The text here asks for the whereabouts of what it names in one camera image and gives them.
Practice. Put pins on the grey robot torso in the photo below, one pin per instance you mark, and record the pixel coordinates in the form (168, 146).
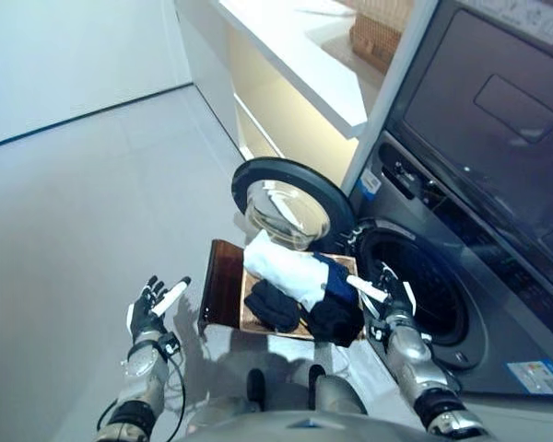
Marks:
(304, 428)

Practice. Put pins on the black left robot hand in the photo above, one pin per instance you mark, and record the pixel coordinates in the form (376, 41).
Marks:
(143, 317)

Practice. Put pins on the blue garment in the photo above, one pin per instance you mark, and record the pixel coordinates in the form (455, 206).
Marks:
(336, 276)

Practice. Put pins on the energy rating label sticker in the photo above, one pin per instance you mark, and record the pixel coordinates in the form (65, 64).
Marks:
(534, 375)

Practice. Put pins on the blue white label sticker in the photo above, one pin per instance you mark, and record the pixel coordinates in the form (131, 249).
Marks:
(368, 182)

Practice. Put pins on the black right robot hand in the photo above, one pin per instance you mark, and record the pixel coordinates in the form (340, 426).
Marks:
(396, 299)

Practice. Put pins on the dark grey dryer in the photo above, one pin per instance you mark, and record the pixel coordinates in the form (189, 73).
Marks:
(488, 115)

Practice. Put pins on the rectangular wicker laundry basket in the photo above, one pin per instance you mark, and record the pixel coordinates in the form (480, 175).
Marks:
(253, 317)

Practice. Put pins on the grey front-load washing machine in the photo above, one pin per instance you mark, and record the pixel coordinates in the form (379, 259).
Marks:
(488, 294)

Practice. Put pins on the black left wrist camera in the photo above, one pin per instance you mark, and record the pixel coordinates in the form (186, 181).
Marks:
(169, 344)

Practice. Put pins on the large plain black garment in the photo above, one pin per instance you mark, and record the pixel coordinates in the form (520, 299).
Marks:
(336, 322)

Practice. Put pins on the silver right robot leg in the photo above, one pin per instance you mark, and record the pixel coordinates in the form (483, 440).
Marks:
(336, 391)

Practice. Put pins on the small wicker storage basket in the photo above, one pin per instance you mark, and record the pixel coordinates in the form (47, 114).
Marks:
(378, 37)

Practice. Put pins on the round glass washer door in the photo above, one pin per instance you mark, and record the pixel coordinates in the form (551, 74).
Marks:
(299, 184)

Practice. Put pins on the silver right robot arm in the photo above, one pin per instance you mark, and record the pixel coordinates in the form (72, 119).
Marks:
(419, 364)

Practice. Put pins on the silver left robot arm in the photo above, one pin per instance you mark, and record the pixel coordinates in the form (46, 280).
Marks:
(143, 382)

